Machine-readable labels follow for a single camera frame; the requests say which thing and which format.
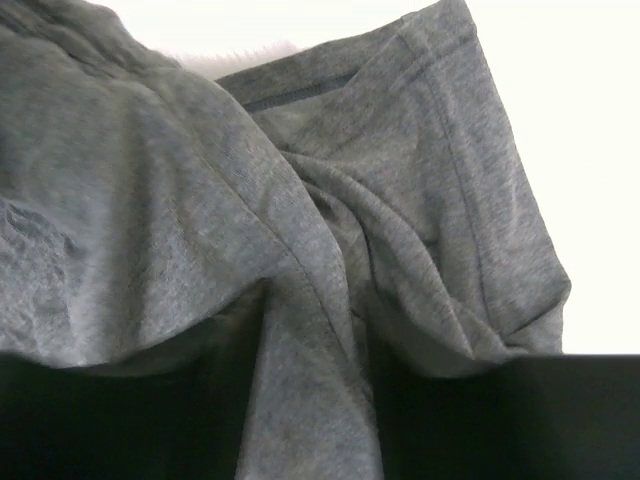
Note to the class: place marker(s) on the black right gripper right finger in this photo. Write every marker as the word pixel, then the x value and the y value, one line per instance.
pixel 569 417

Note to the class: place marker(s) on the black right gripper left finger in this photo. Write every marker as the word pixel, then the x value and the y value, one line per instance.
pixel 69 424

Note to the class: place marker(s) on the grey shorts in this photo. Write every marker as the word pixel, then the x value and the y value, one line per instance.
pixel 139 198

